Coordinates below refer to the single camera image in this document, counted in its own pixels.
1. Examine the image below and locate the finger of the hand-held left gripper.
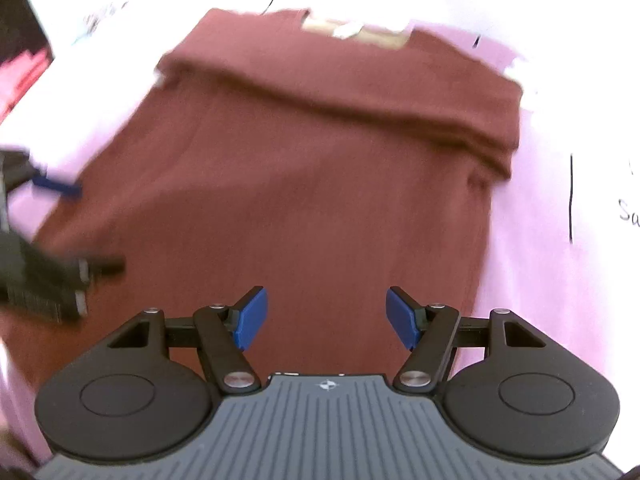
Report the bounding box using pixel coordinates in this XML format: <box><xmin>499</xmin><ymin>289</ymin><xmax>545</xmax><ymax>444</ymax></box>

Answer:
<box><xmin>75</xmin><ymin>256</ymin><xmax>127</xmax><ymax>277</ymax></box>
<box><xmin>0</xmin><ymin>149</ymin><xmax>84</xmax><ymax>200</ymax></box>

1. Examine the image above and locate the reddish brown sweater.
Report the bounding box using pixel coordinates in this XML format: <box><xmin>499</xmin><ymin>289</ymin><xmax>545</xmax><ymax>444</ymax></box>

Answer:
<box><xmin>0</xmin><ymin>7</ymin><xmax>525</xmax><ymax>392</ymax></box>

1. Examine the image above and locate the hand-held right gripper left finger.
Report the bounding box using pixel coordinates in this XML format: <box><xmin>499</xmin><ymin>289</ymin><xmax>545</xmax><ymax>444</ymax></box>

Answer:
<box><xmin>102</xmin><ymin>286</ymin><xmax>262</xmax><ymax>395</ymax></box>

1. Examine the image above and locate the pink floral bed sheet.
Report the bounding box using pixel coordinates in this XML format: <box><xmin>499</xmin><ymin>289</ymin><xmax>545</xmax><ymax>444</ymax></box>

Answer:
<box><xmin>0</xmin><ymin>0</ymin><xmax>640</xmax><ymax>478</ymax></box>

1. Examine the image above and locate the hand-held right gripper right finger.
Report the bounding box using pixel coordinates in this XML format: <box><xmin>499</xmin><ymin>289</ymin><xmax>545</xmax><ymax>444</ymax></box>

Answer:
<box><xmin>385</xmin><ymin>286</ymin><xmax>547</xmax><ymax>395</ymax></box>

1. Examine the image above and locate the red cloth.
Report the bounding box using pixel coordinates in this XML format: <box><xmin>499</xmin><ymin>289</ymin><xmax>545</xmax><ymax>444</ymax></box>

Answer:
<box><xmin>0</xmin><ymin>46</ymin><xmax>54</xmax><ymax>123</ymax></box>

